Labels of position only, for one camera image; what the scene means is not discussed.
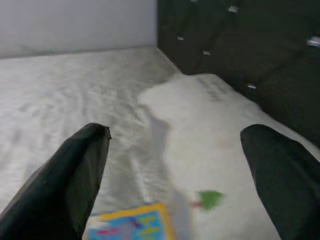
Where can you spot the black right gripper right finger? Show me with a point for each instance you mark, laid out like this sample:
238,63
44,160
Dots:
287,187

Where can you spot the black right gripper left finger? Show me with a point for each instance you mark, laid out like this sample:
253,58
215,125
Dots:
57,187

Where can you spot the colourful yellow-edged children's book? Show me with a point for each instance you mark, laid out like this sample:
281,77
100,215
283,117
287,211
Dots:
130,225

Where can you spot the white printed pillow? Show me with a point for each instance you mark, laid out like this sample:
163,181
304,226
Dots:
205,137

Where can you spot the white quilted mattress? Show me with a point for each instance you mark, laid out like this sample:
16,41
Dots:
62,87

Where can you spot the dark tufted headboard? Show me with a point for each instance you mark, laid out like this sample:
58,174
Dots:
250,37

